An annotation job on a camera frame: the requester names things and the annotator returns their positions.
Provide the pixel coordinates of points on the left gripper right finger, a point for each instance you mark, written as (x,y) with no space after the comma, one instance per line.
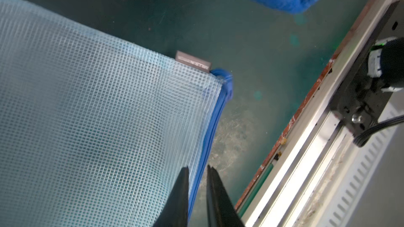
(220,210)

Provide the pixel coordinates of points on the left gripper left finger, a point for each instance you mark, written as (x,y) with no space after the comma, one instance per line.
(175,211)

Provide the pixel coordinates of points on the light blue document bag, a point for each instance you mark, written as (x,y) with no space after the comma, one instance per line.
(95,130)

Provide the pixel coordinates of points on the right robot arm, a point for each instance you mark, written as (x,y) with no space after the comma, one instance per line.
(386,62)

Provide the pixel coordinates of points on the white vent strip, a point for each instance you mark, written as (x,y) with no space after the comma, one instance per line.
(350,175)

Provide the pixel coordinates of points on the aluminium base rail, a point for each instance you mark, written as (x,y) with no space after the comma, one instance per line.
(287,189)

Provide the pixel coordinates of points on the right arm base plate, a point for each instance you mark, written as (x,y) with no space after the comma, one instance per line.
(358,101)

